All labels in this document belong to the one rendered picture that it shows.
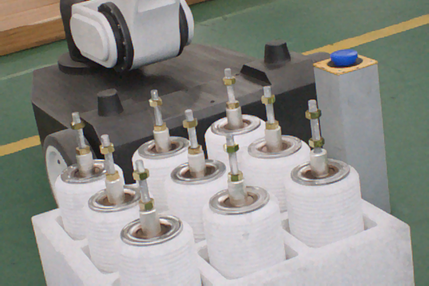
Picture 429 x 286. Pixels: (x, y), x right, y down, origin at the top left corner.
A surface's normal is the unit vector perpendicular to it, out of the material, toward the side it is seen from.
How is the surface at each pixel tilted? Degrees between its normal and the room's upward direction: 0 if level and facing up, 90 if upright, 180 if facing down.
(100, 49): 90
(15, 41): 90
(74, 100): 0
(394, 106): 0
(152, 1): 30
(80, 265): 0
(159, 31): 106
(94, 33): 90
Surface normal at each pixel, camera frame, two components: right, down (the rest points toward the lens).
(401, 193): -0.15, -0.93
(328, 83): -0.89, 0.28
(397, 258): 0.43, 0.26
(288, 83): 0.23, -0.47
